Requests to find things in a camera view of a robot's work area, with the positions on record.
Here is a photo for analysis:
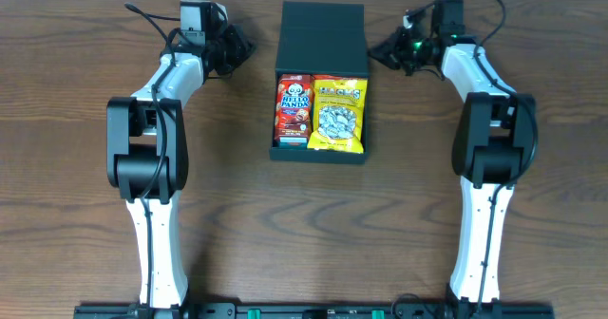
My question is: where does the yellow Hacks candy bag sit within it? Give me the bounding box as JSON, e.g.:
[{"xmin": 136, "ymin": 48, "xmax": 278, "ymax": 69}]
[{"xmin": 307, "ymin": 75, "xmax": 368, "ymax": 154}]

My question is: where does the red Hello Panda box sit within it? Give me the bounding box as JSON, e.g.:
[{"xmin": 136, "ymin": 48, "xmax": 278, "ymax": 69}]
[{"xmin": 275, "ymin": 74, "xmax": 314, "ymax": 142}]

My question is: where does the dark green box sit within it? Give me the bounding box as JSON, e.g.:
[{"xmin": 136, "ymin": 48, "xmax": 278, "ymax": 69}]
[{"xmin": 269, "ymin": 1, "xmax": 370, "ymax": 164}]

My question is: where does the teal Good Day cookie box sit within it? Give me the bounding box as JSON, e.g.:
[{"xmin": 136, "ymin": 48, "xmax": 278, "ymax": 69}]
[{"xmin": 277, "ymin": 137, "xmax": 309, "ymax": 150}]

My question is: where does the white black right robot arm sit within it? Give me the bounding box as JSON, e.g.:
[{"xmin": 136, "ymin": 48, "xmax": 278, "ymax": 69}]
[{"xmin": 369, "ymin": 26, "xmax": 539, "ymax": 307}]

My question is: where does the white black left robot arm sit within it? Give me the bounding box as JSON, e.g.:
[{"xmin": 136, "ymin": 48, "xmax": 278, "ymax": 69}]
[{"xmin": 106, "ymin": 25, "xmax": 255, "ymax": 314}]

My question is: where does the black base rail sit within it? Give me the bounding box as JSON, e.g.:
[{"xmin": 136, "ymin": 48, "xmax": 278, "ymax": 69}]
[{"xmin": 72, "ymin": 301, "xmax": 556, "ymax": 319}]

